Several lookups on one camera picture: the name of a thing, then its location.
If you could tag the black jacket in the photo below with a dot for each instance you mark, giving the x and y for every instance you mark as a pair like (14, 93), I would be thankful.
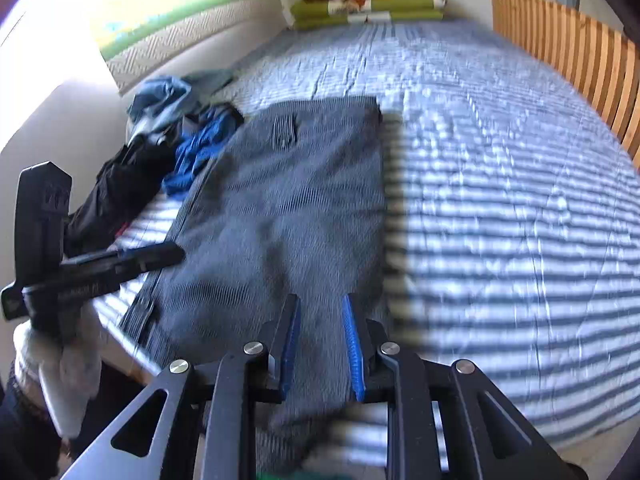
(125, 180)

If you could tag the blue knit garment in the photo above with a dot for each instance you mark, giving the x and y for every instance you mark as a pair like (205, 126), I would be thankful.
(200, 150)

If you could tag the landscape wall poster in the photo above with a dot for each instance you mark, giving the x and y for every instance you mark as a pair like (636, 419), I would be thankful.
(165, 5)

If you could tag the person's left hand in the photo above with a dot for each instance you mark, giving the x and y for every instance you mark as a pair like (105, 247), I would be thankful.
(70, 365)

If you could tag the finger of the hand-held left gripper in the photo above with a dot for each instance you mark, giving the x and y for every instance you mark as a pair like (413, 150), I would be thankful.
(135, 259)

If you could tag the folded green blanket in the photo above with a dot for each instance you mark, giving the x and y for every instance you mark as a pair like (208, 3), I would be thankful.
(360, 12)

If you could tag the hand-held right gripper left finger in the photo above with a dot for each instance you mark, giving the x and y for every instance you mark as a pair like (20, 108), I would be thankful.
(290, 355)

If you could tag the wooden slatted bed rail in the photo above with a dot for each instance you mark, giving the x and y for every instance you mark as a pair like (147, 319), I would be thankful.
(565, 45)

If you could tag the blue striped bed quilt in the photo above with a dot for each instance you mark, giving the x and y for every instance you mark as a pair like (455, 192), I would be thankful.
(500, 210)

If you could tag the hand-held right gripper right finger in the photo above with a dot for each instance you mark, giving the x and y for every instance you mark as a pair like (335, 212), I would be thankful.
(352, 355)

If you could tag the grey pants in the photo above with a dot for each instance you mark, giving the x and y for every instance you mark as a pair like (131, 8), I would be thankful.
(290, 200)

